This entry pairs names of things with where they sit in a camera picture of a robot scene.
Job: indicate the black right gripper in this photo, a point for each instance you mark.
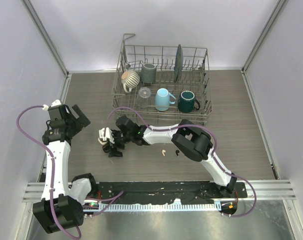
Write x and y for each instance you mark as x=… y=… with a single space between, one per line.
x=114 y=152

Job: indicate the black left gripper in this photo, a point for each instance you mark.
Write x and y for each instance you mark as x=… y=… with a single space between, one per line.
x=83 y=121

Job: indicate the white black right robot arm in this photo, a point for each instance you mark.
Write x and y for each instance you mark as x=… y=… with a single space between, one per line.
x=189 y=138

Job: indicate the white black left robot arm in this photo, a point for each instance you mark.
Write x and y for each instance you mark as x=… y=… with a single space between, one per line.
x=61 y=204

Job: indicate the pink white earbud case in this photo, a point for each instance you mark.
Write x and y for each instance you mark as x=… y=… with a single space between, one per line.
x=103 y=141

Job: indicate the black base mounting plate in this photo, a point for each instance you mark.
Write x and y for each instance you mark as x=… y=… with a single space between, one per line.
x=166 y=192

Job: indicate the striped beige mug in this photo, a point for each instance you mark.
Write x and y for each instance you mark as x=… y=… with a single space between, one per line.
x=130 y=80

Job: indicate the clear drinking glass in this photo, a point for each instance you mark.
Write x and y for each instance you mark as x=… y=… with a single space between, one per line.
x=143 y=97

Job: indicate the light blue mug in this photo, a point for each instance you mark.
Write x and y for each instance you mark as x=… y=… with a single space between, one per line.
x=164 y=99

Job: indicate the grey green cup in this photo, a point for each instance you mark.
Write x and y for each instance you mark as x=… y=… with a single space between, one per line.
x=148 y=73

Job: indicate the dark green mug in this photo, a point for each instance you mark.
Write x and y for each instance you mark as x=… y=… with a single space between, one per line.
x=187 y=102

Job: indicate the dark green plate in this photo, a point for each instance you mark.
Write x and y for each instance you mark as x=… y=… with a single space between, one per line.
x=178 y=63

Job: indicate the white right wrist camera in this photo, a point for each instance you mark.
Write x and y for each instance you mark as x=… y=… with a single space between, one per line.
x=106 y=132

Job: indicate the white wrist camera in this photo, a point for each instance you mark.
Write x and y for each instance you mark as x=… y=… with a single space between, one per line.
x=53 y=104
x=106 y=132

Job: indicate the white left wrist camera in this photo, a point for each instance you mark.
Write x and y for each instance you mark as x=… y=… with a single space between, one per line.
x=53 y=104

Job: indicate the white slotted cable duct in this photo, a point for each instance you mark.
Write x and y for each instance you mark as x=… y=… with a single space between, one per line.
x=174 y=207

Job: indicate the metal wire dish rack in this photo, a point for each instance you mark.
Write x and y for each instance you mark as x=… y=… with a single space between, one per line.
x=195 y=77

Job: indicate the aluminium frame rail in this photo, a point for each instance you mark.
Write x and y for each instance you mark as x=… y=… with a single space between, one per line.
x=44 y=34

